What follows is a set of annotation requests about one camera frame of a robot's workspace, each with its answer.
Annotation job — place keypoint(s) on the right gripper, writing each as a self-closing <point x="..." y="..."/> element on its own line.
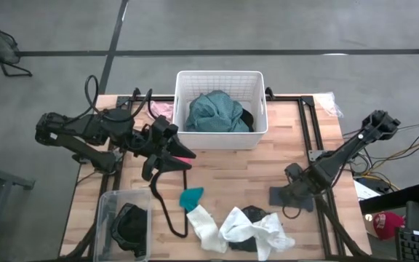
<point x="309" y="180"/>

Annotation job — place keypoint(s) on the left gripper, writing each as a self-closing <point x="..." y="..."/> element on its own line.
<point x="158" y="143"/>

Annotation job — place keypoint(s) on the bright pink sock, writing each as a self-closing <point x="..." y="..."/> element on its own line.
<point x="184" y="160"/>

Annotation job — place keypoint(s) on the dark grey cloth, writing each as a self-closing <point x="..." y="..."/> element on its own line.
<point x="306" y="203"/>

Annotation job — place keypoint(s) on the teal sock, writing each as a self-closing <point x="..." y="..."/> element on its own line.
<point x="191" y="198"/>

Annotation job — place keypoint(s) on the black fuzzy garment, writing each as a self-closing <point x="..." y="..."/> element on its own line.
<point x="255" y="213"/>

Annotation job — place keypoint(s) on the teal dotted shirt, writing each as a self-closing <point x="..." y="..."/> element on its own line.
<point x="213" y="113"/>

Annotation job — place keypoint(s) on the white smooth cloth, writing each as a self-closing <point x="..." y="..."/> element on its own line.
<point x="238" y="223"/>

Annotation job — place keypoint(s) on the white ribbed cloth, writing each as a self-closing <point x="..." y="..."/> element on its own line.
<point x="206" y="229"/>

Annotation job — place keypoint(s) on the small black cloth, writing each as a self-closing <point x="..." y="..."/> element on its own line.
<point x="247" y="119"/>

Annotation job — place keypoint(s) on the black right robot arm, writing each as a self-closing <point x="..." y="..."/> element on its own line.
<point x="344" y="153"/>

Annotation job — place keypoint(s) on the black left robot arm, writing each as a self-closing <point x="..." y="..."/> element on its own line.
<point x="86" y="127"/>

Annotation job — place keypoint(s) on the white perforated plastic basket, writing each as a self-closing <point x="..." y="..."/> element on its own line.
<point x="220" y="142"/>

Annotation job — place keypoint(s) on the black velvet hanger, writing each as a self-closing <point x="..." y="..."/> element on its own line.
<point x="166" y="214"/>

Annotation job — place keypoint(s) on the white paper sheet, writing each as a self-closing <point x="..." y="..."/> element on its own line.
<point x="361" y="190"/>

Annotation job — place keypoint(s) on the black desk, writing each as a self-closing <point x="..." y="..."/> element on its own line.
<point x="387" y="199"/>

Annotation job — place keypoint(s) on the clear plastic bin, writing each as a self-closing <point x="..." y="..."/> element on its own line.
<point x="102" y="218"/>

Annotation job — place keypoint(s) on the red cap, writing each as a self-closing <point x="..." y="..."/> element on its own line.
<point x="387" y="223"/>

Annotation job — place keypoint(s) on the clear plastic wrapper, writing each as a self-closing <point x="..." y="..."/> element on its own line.
<point x="327" y="103"/>

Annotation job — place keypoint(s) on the black keyboard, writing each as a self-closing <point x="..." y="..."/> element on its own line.
<point x="417" y="249"/>

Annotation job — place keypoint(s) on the grey metal stand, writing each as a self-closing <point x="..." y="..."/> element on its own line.
<point x="6" y="180"/>

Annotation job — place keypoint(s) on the black aluminium table frame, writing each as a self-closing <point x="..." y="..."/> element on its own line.
<point x="289" y="98"/>

